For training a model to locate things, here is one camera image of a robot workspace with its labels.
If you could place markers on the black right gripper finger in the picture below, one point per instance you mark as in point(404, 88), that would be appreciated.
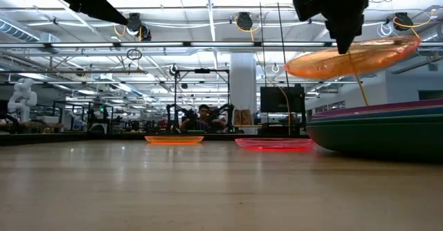
point(344, 34)

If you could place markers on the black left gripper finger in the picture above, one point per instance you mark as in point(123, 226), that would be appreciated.
point(104, 11)

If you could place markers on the orange translucent plastic plate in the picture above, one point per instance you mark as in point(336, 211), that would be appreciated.
point(173, 140)
point(373, 59)

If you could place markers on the purple plastic plate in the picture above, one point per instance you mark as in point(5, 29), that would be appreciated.
point(415, 106)

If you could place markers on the large green plastic plate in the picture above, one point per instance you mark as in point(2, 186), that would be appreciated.
point(380, 137)

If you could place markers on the pink translucent plastic plate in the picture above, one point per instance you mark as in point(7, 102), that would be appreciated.
point(275, 144)

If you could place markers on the black monitor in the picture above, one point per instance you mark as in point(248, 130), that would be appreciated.
point(282, 99)

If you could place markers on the white building column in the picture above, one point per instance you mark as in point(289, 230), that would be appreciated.
point(243, 85)

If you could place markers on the white robot figure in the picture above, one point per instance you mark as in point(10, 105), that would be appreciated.
point(22, 96)

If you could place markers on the brown paper bag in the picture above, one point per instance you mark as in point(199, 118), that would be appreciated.
point(248, 117)
point(238, 117)

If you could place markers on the person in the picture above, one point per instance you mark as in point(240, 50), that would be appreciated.
point(204, 115)

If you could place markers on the black frame workstation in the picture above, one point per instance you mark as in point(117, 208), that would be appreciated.
point(202, 71)

